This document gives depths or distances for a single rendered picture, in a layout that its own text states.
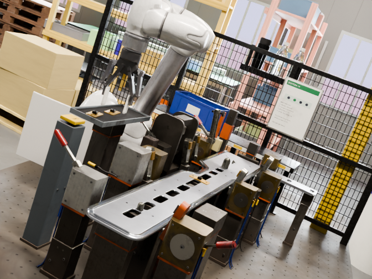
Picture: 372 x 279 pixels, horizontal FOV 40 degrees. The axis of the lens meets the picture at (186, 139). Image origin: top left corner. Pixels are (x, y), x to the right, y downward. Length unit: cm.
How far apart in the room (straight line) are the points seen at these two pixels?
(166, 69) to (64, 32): 480
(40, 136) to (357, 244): 329
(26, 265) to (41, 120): 94
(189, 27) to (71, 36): 536
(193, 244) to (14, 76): 398
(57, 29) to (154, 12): 541
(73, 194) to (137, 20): 65
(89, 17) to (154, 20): 760
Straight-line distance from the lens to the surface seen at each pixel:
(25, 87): 508
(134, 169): 173
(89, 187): 152
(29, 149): 253
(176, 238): 142
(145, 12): 182
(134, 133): 254
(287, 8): 615
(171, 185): 186
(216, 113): 246
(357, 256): 496
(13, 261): 172
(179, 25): 181
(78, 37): 706
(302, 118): 293
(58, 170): 170
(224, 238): 210
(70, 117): 168
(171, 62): 241
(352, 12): 849
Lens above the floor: 159
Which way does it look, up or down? 13 degrees down
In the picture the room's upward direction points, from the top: 20 degrees clockwise
